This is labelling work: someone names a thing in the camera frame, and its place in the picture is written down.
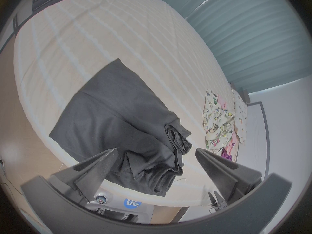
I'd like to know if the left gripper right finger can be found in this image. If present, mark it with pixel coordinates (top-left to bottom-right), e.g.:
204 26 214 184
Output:
195 148 263 204

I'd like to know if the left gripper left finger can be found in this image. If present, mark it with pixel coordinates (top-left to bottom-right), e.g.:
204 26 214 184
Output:
50 148 118 207

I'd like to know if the black T-shirt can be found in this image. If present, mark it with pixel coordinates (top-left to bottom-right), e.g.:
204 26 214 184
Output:
48 59 193 197

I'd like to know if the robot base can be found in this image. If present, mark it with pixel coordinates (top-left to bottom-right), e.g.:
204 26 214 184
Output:
85 192 155 224

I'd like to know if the bed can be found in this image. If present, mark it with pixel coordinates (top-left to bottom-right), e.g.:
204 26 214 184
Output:
13 0 271 207

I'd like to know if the purple garment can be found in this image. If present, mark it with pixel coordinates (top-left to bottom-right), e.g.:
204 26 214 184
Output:
221 146 233 160

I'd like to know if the white printed pyjama garment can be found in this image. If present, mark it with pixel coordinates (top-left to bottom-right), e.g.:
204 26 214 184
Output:
202 89 235 153

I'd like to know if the white printed pillow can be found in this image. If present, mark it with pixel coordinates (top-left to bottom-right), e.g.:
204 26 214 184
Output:
232 89 248 145

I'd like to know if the grey bedside table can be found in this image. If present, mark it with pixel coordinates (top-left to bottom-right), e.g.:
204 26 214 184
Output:
229 82 249 104

